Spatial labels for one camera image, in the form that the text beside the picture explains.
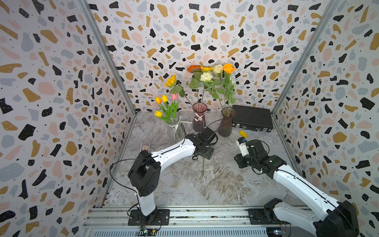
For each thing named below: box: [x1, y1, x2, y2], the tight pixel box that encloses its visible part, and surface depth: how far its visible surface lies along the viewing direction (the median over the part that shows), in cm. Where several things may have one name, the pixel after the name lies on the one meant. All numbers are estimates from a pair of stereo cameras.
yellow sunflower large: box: [200, 66, 215, 73], surface depth 89 cm
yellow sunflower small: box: [163, 74, 193, 107], surface depth 86 cm
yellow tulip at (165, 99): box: [161, 94, 172, 122], surface depth 91 cm
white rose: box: [228, 74, 237, 105], surface depth 94 cm
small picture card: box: [140, 142, 151, 154], surface depth 102 cm
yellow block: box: [238, 130, 248, 139], surface depth 112 cm
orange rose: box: [222, 63, 237, 109], surface depth 88 cm
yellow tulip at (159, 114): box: [154, 110, 171, 124], surface depth 84 cm
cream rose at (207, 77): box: [199, 72, 223, 109], surface depth 86 cm
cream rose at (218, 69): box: [213, 64, 226, 109], surface depth 90 cm
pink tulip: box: [171, 93, 180, 122], surface depth 94 cm
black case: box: [231, 104, 273, 133], surface depth 112 cm
